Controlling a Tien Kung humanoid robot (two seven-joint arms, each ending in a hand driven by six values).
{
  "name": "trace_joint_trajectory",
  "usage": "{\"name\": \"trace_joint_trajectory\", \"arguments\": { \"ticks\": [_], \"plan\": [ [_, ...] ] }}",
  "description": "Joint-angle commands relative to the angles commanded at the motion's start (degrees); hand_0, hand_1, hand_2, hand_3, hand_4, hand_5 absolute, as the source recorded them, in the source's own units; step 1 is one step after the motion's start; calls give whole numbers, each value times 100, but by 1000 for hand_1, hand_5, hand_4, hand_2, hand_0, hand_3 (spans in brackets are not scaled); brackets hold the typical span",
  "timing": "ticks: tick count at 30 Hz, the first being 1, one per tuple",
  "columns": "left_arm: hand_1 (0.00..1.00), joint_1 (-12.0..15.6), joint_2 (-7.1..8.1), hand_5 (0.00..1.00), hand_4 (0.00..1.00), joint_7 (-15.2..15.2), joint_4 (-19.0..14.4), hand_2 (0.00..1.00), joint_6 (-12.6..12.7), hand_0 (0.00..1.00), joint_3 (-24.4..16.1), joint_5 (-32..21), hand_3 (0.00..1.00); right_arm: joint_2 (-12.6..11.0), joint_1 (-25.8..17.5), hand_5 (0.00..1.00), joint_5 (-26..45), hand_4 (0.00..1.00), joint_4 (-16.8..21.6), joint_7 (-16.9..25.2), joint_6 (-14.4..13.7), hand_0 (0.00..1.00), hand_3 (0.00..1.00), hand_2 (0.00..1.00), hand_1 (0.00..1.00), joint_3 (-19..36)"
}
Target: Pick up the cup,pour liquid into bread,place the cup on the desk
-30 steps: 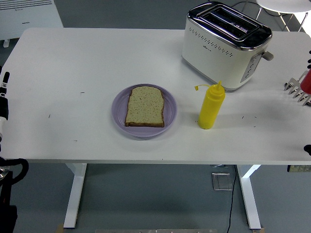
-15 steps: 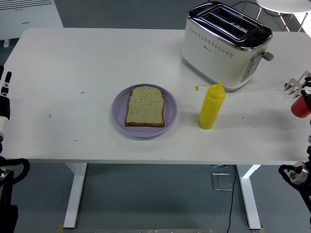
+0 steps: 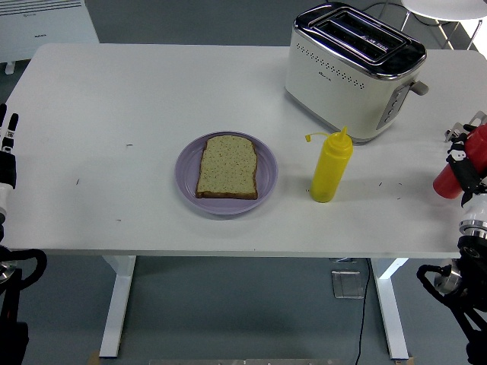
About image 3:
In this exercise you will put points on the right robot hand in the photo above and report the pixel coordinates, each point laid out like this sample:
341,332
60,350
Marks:
466,171

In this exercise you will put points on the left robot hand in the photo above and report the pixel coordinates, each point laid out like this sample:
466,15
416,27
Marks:
7,167

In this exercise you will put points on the red squeeze bottle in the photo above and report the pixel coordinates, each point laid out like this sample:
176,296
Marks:
447,184

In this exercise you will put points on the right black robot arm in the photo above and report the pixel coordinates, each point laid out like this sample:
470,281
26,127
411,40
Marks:
472,285

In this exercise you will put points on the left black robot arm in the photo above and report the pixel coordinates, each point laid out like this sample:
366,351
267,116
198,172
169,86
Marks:
9,304

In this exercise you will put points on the bread slice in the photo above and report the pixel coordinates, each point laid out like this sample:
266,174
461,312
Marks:
228,167

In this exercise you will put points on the metal toast rack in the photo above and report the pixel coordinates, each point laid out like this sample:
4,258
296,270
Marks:
478,118

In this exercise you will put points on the yellow squeeze bottle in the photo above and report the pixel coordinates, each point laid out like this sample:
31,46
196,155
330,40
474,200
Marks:
330,167

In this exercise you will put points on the white heater unit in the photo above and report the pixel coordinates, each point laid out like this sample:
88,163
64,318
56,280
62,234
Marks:
45,26

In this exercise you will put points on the white chrome toaster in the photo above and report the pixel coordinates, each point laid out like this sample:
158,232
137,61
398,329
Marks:
335,87

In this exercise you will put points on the white table leg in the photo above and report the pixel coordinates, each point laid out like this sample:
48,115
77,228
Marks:
392,311
118,304

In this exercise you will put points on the white round side table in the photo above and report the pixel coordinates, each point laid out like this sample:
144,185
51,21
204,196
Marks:
445,9

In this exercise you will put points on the metal floor socket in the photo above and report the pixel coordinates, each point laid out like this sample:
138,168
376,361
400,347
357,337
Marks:
347,285

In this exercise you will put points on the purple plate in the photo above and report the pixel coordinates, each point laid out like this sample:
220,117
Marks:
186,178

